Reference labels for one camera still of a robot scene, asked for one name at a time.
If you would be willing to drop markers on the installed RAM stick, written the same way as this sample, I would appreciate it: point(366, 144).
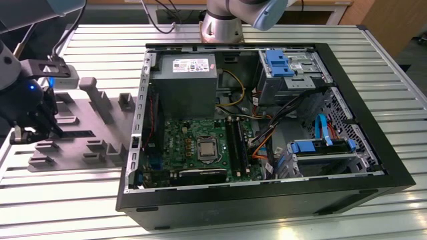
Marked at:
point(242, 147)

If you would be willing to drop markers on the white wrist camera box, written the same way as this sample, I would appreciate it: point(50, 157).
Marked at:
point(66, 83)

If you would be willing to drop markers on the grey power supply unit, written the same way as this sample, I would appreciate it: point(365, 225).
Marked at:
point(182, 92)

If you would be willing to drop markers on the black PC case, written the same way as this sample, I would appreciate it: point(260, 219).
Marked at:
point(233, 207)

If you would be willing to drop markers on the silver CPU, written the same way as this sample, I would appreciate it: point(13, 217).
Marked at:
point(206, 149)

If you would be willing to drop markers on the wooden desk white frame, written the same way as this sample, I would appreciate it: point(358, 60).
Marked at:
point(320, 8)

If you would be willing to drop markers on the metal disk bay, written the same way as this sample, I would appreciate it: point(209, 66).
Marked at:
point(333, 156)

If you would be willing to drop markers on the blue drive latch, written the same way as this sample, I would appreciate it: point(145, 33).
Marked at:
point(276, 62)

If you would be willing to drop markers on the grey parts rack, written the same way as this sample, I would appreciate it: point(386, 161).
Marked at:
point(86, 117)

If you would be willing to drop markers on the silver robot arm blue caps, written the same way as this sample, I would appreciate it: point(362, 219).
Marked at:
point(220, 27)

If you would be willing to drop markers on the brown wooden cabinet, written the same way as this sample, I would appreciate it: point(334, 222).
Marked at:
point(393, 22)

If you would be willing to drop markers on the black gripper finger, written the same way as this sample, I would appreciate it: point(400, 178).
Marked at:
point(48, 127)
point(21, 136)

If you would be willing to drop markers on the black graphics card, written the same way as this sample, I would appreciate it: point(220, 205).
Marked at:
point(200, 176)

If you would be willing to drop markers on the RAM slot white latches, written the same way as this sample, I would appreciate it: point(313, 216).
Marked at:
point(233, 146)
point(246, 171)

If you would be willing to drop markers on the hard disk in blue carrier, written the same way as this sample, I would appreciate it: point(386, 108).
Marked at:
point(304, 147)

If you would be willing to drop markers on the metal drive cage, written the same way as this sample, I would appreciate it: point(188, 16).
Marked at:
point(300, 82)

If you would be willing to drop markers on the RAM slot black latches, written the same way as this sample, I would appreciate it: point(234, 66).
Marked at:
point(230, 146)
point(237, 146)

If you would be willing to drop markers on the green motherboard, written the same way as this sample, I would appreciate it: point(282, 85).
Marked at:
point(173, 130)

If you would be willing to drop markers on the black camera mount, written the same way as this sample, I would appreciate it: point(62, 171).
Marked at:
point(33, 67)

